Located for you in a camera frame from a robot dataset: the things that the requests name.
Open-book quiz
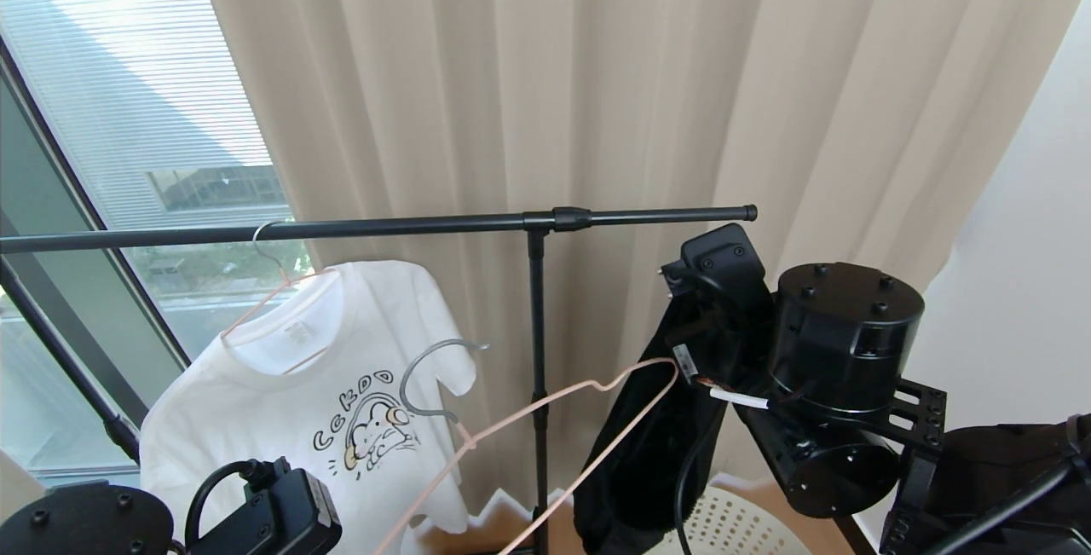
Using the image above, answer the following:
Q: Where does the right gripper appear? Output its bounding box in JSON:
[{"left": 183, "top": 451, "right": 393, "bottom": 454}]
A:
[{"left": 667, "top": 315, "right": 775, "bottom": 396}]

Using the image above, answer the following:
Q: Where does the black garment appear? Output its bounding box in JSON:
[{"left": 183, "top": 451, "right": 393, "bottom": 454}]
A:
[{"left": 572, "top": 289, "right": 747, "bottom": 555}]

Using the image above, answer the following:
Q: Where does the pink clothes hanger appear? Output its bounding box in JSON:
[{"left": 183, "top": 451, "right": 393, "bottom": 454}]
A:
[
  {"left": 372, "top": 337, "right": 682, "bottom": 555},
  {"left": 219, "top": 221, "right": 343, "bottom": 377}
]

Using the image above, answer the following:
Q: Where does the white printed t-shirt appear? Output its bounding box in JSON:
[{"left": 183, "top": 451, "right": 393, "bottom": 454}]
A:
[{"left": 138, "top": 260, "right": 478, "bottom": 555}]

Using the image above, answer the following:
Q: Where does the white laundry basket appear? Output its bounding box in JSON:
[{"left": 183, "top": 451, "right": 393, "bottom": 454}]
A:
[{"left": 642, "top": 473, "right": 843, "bottom": 555}]

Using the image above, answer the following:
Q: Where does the black clothes rack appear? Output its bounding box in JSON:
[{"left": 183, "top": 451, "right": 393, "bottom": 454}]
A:
[{"left": 0, "top": 204, "right": 759, "bottom": 555}]

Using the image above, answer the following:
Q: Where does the beige curtain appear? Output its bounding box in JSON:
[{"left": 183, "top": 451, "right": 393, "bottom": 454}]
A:
[
  {"left": 0, "top": 448, "right": 45, "bottom": 506},
  {"left": 189, "top": 0, "right": 1091, "bottom": 530}
]

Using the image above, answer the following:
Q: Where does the window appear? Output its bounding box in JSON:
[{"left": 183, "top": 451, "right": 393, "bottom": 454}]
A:
[{"left": 0, "top": 0, "right": 314, "bottom": 489}]

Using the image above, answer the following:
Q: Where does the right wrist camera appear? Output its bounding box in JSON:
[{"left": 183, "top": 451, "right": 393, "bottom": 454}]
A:
[{"left": 658, "top": 223, "right": 773, "bottom": 321}]

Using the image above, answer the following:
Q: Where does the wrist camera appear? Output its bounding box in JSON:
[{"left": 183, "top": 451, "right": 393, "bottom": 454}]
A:
[
  {"left": 658, "top": 223, "right": 773, "bottom": 321},
  {"left": 183, "top": 467, "right": 344, "bottom": 555}
]

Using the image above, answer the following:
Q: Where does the black cable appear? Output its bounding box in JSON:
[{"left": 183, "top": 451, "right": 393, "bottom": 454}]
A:
[
  {"left": 672, "top": 417, "right": 727, "bottom": 555},
  {"left": 184, "top": 459, "right": 284, "bottom": 552}
]

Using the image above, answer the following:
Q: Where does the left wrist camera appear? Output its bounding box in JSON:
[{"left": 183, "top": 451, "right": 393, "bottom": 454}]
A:
[{"left": 183, "top": 467, "right": 344, "bottom": 555}]

